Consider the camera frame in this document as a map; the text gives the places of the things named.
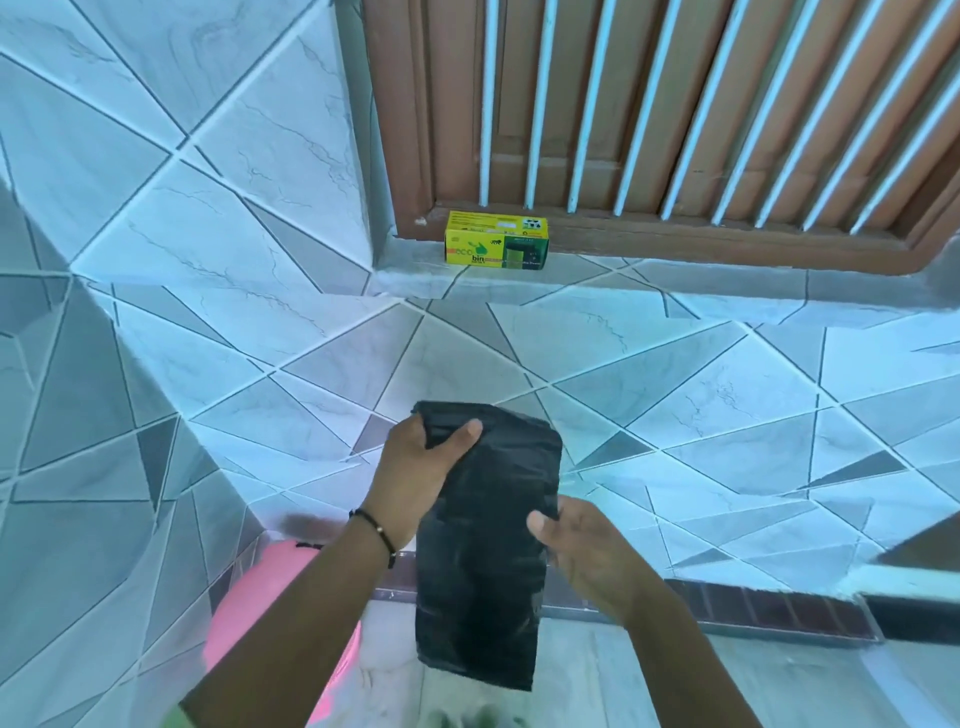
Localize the person's right hand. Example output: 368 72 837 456
527 495 655 628

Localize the person's left hand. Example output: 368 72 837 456
360 414 483 553

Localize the black plastic garbage bag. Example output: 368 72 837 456
411 400 564 693

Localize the person's right forearm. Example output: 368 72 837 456
621 576 765 728

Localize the person's left forearm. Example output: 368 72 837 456
178 514 410 728

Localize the yellow green cardboard box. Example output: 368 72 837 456
444 209 554 273

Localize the brown floor drain grate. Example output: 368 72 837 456
372 551 885 649

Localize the pink plastic bin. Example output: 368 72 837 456
202 537 363 723

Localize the black bead wrist bracelet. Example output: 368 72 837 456
348 508 398 570

